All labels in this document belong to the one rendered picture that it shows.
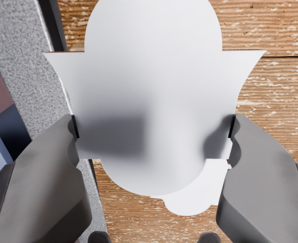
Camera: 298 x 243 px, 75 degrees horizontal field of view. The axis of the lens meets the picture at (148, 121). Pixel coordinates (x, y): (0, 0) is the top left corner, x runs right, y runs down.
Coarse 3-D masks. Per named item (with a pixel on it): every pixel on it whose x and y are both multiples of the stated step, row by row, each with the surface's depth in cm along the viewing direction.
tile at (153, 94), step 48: (144, 0) 10; (192, 0) 10; (96, 48) 11; (144, 48) 11; (192, 48) 11; (96, 96) 12; (144, 96) 12; (192, 96) 12; (96, 144) 14; (144, 144) 14; (192, 144) 13; (144, 192) 15
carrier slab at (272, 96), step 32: (256, 64) 23; (288, 64) 23; (256, 96) 25; (288, 96) 25; (288, 128) 27; (96, 160) 31; (128, 192) 35; (128, 224) 39; (160, 224) 39; (192, 224) 39
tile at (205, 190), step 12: (204, 168) 28; (216, 168) 28; (204, 180) 29; (216, 180) 29; (180, 192) 31; (192, 192) 30; (204, 192) 30; (216, 192) 30; (168, 204) 32; (180, 204) 32; (192, 204) 32; (204, 204) 32; (216, 204) 32
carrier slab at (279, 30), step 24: (72, 0) 20; (96, 0) 20; (216, 0) 20; (240, 0) 20; (264, 0) 20; (288, 0) 20; (72, 24) 21; (240, 24) 21; (264, 24) 21; (288, 24) 21; (240, 48) 22; (264, 48) 22; (288, 48) 22
